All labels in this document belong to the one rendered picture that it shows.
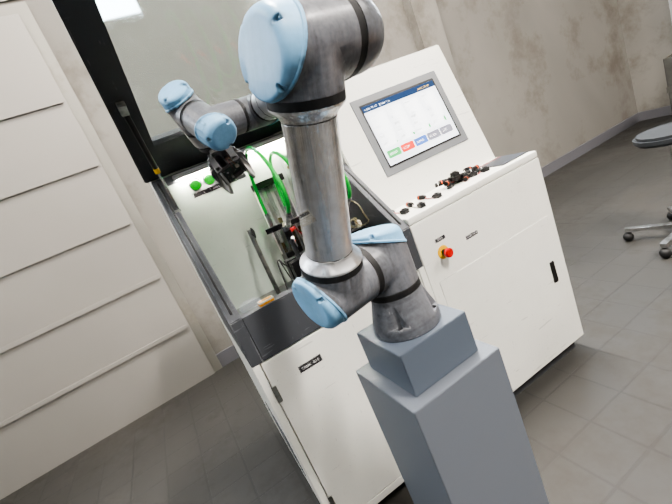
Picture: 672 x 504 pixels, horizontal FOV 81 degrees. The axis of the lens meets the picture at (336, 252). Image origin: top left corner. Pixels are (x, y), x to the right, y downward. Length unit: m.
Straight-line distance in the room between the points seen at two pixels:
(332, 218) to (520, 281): 1.30
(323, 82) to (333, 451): 1.24
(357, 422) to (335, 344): 0.31
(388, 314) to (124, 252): 2.66
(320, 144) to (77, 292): 2.89
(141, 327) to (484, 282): 2.53
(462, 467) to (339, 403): 0.60
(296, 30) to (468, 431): 0.79
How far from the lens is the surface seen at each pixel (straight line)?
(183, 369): 3.48
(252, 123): 0.95
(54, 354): 3.46
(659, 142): 2.88
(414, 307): 0.83
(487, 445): 0.99
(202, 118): 0.90
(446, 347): 0.87
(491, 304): 1.74
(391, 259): 0.78
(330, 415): 1.45
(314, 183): 0.61
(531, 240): 1.86
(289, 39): 0.53
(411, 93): 1.90
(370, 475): 1.65
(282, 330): 1.28
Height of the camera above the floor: 1.32
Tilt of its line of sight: 14 degrees down
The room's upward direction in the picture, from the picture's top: 23 degrees counter-clockwise
